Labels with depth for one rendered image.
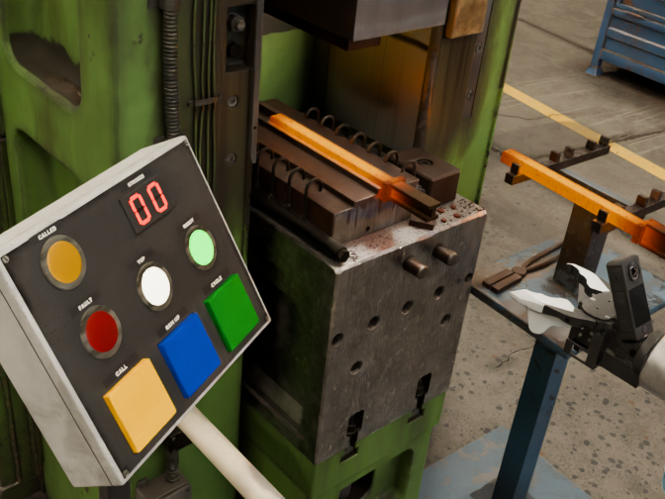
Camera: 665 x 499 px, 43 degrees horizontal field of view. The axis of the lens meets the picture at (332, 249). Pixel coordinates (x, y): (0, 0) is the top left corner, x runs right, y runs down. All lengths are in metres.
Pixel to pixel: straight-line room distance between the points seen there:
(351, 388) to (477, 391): 1.08
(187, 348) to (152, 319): 0.06
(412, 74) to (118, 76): 0.67
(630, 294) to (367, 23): 0.53
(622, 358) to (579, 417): 1.40
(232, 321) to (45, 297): 0.28
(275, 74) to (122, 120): 0.66
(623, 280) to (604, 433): 1.46
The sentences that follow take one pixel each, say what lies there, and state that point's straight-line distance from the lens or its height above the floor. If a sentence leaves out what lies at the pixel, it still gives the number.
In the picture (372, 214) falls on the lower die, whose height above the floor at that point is 0.95.
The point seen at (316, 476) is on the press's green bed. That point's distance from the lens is 1.68.
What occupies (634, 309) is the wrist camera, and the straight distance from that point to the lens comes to 1.20.
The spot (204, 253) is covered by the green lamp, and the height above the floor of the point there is 1.08.
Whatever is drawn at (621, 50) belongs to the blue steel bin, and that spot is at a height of 0.19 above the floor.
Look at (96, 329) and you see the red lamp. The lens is 0.93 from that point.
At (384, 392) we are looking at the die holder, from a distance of 1.67.
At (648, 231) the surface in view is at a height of 0.97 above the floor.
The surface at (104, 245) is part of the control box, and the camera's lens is 0.96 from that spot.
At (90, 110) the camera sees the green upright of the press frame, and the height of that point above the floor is 1.15.
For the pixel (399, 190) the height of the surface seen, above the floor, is 1.01.
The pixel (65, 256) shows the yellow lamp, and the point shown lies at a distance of 0.91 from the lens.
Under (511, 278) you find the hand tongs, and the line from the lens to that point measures 1.81.
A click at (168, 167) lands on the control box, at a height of 1.18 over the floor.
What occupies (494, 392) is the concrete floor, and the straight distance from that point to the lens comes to 2.63.
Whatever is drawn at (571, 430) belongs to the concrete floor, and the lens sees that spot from 2.59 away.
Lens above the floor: 1.66
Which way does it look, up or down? 32 degrees down
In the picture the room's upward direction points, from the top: 6 degrees clockwise
